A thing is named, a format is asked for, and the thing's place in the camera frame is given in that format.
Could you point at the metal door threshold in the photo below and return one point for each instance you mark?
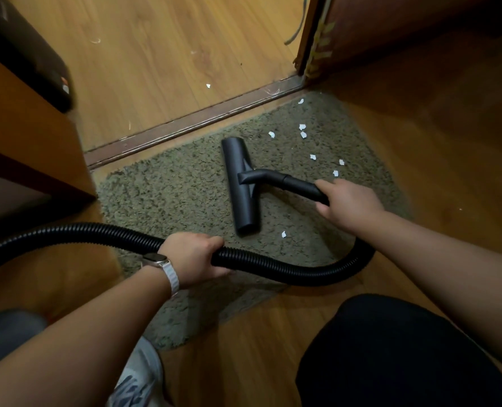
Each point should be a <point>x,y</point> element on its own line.
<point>191,120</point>

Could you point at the black trousers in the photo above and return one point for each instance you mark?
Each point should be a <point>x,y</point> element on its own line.
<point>395,356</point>

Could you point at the orange wooden door frame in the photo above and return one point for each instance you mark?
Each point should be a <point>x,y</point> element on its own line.
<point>26,135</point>

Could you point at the white sneaker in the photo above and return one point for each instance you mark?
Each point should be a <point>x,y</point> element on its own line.
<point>140,377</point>

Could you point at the white wrist watch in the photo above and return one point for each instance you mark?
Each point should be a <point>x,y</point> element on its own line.
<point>170,271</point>

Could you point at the dark wooden door gold pattern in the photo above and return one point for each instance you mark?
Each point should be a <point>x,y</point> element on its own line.
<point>403,25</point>

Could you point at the grey-green shaggy door mat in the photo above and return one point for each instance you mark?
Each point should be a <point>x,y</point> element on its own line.
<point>170,194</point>

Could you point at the person's left forearm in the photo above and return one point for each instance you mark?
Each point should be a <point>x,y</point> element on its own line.
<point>77,347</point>

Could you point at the black computer tower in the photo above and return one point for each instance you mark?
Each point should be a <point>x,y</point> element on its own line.
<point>26,55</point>

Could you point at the person's right hand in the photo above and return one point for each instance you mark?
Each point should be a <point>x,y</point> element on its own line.
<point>352,205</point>

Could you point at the person's right forearm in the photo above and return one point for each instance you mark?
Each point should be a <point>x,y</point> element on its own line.
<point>458,271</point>

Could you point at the person's left hand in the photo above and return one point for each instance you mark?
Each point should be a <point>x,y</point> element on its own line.
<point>189,258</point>

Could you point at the white paper scraps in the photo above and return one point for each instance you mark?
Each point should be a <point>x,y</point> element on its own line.
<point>271,134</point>

